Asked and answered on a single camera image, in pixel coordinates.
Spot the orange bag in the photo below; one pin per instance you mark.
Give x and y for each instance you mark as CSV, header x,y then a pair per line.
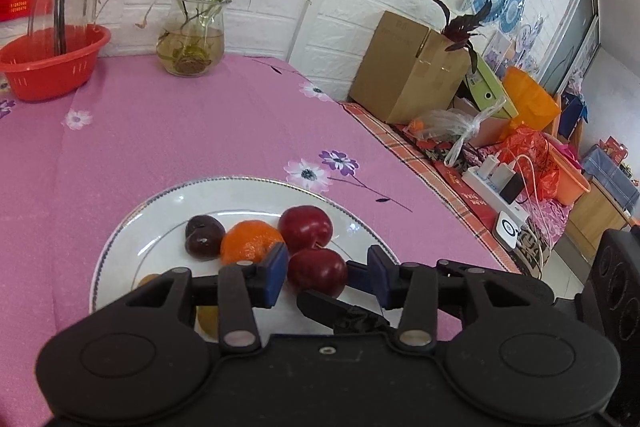
x,y
530,99

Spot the small dark plum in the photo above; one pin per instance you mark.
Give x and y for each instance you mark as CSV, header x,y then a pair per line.
x,y
202,248
207,223

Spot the red plum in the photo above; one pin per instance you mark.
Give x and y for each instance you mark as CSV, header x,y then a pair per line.
x,y
315,274
305,227

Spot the white power strip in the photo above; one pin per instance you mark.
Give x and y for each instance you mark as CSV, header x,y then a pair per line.
x,y
480,183

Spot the cardboard box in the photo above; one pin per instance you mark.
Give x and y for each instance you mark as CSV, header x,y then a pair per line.
x,y
400,72

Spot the pink floral tablecloth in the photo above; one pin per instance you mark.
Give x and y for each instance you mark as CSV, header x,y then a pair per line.
x,y
200,147

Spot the purple leaf plant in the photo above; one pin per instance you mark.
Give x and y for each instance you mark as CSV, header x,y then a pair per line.
x,y
462,27

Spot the plaid cloth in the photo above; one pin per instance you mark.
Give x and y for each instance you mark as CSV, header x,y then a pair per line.
x,y
400,147

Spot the white charger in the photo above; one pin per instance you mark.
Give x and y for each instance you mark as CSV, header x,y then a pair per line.
x,y
488,167

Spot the red plastic bag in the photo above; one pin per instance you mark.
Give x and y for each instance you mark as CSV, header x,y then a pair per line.
x,y
525,147

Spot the black charger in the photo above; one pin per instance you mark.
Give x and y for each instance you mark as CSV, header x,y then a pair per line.
x,y
511,190

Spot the red plastic basket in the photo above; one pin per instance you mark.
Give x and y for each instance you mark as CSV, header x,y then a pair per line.
x,y
50,72

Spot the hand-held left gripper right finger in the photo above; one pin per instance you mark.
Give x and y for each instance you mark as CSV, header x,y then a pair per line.
x,y
382,277

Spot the small brown kiwi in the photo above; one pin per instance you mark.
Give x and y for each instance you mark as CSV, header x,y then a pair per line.
x,y
147,280
207,318

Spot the blue bag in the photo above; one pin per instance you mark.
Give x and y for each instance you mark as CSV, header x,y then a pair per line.
x,y
572,109

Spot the red printed cloth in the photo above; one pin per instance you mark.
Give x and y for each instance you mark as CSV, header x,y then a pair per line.
x,y
462,189

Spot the yellow-green file box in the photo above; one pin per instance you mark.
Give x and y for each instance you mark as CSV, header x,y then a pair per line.
x,y
492,89

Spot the wooden cabinet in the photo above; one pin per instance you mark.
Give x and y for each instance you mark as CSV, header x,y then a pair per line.
x,y
595,212

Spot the small blue paper fan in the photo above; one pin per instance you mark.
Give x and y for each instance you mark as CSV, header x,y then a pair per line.
x,y
512,9

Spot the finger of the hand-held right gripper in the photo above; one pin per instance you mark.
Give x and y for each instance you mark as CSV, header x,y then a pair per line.
x,y
325,307
358,274

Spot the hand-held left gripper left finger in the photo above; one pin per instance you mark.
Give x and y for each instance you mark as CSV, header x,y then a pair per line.
x,y
276,274

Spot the blue checked cloth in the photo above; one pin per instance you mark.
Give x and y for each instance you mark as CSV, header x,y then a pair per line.
x,y
610,177

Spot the white plate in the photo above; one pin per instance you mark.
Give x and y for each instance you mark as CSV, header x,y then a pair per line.
x,y
165,227

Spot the clear plastic bag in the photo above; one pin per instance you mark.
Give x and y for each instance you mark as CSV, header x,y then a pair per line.
x,y
445,122

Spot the orange plastic basket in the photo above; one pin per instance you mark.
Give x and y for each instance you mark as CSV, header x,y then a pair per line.
x,y
570,182

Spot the orange mandarin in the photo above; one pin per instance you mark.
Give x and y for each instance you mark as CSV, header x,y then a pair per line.
x,y
247,244

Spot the glass door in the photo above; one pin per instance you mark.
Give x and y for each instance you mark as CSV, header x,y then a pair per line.
x,y
580,42

